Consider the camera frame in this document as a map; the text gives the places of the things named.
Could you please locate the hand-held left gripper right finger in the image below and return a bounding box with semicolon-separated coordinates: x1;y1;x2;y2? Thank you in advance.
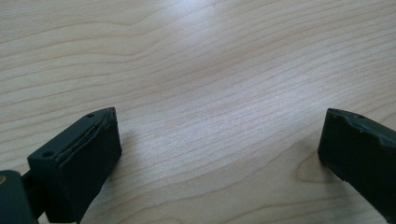
317;107;396;224

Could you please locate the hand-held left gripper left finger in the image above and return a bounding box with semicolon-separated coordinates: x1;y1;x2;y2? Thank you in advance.
26;106;123;224

